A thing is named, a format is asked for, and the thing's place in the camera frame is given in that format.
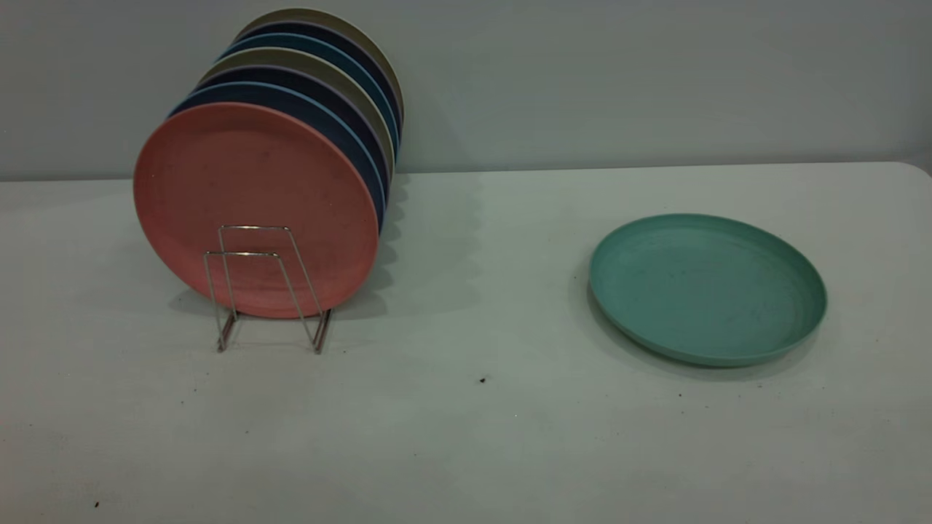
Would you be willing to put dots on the blue plate with light rim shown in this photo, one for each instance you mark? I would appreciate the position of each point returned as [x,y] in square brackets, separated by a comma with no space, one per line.
[306,42]
[328,120]

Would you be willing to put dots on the beige round plate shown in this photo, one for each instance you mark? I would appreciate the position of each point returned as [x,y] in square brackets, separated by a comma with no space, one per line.
[313,14]
[291,58]

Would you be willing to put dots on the pink round plate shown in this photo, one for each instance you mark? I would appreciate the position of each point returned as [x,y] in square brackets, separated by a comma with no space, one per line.
[247,204]

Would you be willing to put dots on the green round plate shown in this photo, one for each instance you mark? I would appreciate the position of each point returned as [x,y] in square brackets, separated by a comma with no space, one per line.
[699,291]

